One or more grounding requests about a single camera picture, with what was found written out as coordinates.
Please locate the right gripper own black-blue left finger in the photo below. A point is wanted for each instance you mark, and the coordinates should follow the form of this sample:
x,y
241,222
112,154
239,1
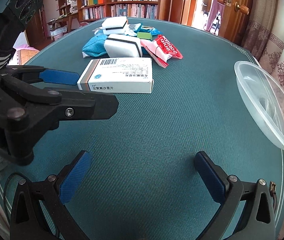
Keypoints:
x,y
39,208

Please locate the right gripper own black-blue right finger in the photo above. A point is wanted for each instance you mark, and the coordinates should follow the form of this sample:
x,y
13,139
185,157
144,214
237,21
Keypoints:
x,y
257,220

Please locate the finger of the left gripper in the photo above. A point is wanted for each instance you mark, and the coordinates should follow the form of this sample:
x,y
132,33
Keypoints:
x,y
57,76
82,104

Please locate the blue Curel pouch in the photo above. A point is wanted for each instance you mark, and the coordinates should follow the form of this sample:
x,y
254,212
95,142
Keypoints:
x,y
95,46

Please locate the white medicine box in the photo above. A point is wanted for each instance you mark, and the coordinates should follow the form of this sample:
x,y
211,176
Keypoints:
x,y
118,75

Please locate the white sponge black stripe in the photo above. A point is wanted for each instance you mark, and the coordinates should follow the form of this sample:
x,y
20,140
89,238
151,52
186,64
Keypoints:
x,y
117,45

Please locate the green dotted small box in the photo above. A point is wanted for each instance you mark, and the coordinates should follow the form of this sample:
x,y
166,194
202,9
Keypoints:
x,y
144,35

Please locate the clear plastic bowl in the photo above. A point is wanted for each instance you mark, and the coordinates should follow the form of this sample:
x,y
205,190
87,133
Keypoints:
x,y
264,99

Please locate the blue cracker snack packet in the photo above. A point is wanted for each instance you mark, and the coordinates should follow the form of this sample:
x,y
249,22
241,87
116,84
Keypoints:
x,y
153,31

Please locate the white blue snack packet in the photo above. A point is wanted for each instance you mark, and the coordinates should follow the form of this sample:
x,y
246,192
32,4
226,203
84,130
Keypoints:
x,y
154,52

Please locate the red balloon glue packet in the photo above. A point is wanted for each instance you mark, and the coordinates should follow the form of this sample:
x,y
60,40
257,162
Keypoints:
x,y
165,50

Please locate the small side wooden shelf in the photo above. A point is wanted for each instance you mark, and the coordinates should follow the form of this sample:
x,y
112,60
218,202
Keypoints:
x,y
67,7

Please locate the wooden bookshelf with books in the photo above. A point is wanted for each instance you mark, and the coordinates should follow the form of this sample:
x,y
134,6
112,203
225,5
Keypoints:
x,y
92,10

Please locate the pink trousers hanging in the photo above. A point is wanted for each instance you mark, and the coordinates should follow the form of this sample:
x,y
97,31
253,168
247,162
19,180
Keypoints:
x,y
216,7

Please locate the wooden door with knob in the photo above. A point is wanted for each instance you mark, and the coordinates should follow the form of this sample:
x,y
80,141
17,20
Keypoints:
x,y
235,19

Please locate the wrist watch with strap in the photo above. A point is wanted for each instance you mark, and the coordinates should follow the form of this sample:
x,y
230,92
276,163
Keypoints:
x,y
273,195

